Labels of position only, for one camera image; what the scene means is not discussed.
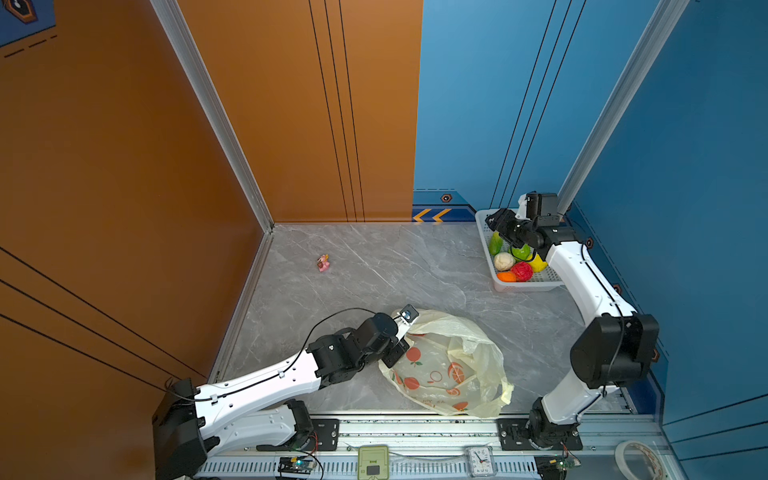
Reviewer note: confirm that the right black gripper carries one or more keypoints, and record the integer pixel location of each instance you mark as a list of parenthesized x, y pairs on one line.
[(501, 218)]

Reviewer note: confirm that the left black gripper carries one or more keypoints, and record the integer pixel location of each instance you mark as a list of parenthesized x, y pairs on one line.
[(399, 351)]

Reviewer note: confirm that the yellow green pear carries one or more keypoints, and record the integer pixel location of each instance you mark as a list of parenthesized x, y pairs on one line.
[(495, 245)]

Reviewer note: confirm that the yellow bumpy fruit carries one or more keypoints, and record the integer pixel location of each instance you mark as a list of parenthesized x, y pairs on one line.
[(537, 263)]

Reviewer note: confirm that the cream bumpy fruit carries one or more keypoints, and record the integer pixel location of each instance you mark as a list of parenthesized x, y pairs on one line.
[(503, 261)]

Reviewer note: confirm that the red fruit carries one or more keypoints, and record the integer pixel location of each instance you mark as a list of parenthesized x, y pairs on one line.
[(523, 271)]

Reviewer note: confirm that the orange tangerine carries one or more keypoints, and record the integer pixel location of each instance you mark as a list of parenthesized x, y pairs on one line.
[(506, 276)]

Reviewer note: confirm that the yellow translucent plastic bag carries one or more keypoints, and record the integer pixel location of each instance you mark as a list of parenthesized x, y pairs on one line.
[(451, 367)]

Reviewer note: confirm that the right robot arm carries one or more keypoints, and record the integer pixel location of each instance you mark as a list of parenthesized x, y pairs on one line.
[(616, 348)]

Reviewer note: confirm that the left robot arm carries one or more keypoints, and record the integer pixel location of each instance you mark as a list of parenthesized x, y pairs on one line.
[(193, 423)]

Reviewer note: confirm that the white plastic basket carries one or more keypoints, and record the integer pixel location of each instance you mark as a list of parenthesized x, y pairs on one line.
[(538, 278)]

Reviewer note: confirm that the small pink toy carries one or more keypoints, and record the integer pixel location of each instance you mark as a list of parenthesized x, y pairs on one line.
[(323, 263)]

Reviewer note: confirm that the green square device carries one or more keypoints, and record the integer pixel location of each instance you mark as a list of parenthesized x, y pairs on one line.
[(373, 463)]

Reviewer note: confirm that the green circuit board left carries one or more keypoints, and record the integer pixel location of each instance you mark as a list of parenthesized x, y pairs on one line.
[(296, 467)]

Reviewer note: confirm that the small white clock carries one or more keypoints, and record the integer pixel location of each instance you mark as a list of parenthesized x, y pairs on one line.
[(480, 462)]

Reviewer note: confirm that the circuit board right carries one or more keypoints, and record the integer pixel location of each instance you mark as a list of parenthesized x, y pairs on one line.
[(556, 468)]

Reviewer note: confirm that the white tape roll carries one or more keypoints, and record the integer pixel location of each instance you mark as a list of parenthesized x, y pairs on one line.
[(637, 461)]

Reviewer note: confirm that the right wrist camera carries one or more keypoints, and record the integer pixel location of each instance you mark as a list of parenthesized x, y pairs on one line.
[(539, 208)]

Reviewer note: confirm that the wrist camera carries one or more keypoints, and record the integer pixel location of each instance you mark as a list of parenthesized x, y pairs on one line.
[(539, 208), (408, 314)]

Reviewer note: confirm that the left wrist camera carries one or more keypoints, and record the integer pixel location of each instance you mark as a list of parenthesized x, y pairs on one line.
[(408, 314)]

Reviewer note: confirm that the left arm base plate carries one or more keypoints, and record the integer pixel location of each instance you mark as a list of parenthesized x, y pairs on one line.
[(323, 438)]

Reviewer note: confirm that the aluminium front rail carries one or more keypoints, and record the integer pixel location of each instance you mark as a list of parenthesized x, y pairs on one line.
[(433, 447)]

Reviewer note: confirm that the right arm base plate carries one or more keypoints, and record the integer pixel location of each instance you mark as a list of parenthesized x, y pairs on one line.
[(516, 433)]

